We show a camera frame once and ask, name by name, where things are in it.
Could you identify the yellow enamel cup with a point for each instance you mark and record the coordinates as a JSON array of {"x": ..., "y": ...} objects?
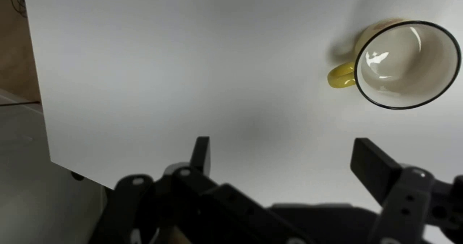
[{"x": 401, "y": 64}]

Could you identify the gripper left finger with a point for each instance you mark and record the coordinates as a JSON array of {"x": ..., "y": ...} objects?
[{"x": 202, "y": 204}]

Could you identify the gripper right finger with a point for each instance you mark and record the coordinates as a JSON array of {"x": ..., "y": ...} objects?
[{"x": 401, "y": 197}]

